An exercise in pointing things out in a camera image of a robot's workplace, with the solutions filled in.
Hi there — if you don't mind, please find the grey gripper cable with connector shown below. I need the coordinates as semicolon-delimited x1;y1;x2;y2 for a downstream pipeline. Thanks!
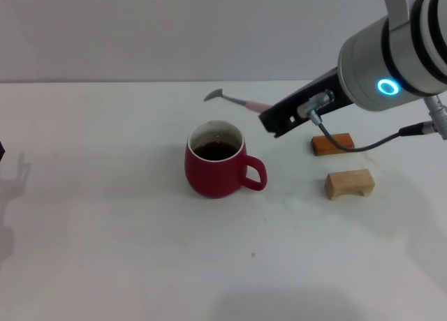
296;89;447;153

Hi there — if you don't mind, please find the pink handled metal spoon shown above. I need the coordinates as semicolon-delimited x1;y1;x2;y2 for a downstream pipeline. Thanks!
204;88;274;114

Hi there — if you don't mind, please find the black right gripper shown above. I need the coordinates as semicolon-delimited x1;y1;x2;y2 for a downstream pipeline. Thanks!
258;68;353;139

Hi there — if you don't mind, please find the red ceramic mug with coffee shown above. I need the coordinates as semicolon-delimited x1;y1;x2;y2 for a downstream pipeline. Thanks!
184;119;268;199

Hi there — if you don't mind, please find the light wooden arch block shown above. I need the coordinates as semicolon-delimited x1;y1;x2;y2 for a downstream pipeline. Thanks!
325;168;376;201

